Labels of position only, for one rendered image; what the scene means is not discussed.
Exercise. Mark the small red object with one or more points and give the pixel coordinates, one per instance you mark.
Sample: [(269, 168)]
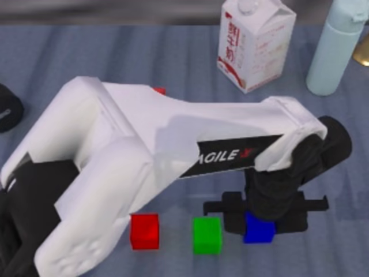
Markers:
[(159, 90)]

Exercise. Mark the gold round object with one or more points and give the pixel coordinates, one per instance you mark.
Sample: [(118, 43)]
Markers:
[(362, 52)]

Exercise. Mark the light blue bottle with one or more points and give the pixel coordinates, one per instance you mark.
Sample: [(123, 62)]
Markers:
[(331, 49)]

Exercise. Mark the red cube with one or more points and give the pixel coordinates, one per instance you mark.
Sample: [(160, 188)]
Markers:
[(144, 231)]

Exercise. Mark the green cube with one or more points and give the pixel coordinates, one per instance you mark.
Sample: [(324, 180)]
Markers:
[(207, 236)]

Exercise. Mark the white and red milk carton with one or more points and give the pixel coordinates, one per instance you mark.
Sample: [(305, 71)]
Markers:
[(253, 43)]

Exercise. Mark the black round object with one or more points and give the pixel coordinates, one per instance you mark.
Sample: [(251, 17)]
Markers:
[(10, 109)]

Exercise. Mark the blue cube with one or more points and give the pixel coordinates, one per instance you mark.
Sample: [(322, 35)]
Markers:
[(258, 231)]

